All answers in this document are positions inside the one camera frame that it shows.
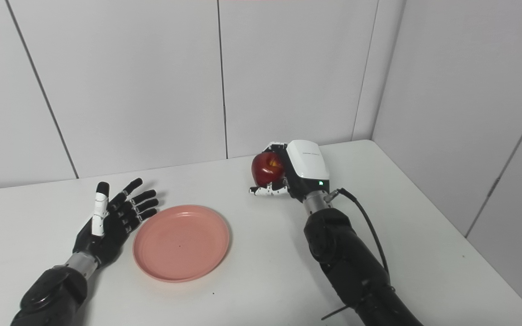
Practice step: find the red apple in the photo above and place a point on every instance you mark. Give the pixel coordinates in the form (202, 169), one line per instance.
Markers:
(268, 170)

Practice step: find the pink round plate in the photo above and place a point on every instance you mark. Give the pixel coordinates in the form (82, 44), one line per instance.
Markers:
(181, 243)

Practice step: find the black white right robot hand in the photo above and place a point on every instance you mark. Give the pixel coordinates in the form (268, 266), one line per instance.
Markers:
(308, 165)

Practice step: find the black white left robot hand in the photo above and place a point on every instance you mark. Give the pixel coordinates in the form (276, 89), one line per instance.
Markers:
(100, 219)

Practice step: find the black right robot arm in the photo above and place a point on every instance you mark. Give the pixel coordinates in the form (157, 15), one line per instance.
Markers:
(347, 262)

